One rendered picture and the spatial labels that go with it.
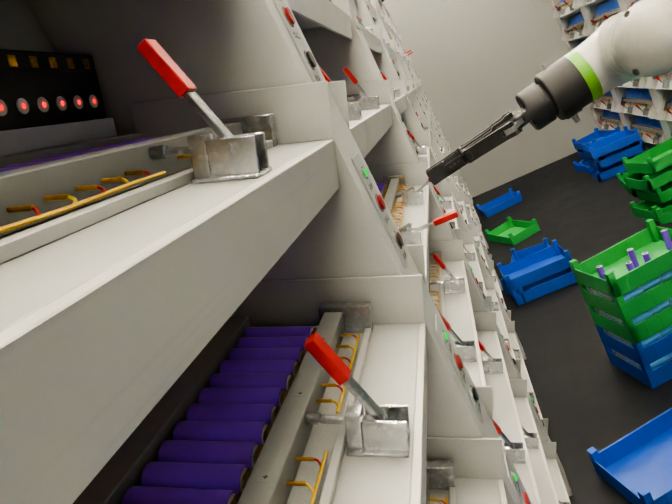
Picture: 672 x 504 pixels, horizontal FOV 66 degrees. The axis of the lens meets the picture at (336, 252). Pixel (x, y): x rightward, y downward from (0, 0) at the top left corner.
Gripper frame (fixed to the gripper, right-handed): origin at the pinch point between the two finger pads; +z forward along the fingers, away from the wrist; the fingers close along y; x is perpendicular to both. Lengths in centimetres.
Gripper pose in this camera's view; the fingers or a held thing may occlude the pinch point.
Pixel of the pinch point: (445, 167)
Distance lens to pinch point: 99.7
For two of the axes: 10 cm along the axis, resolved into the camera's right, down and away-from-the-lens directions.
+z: -7.9, 5.2, 3.2
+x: -5.9, -7.9, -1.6
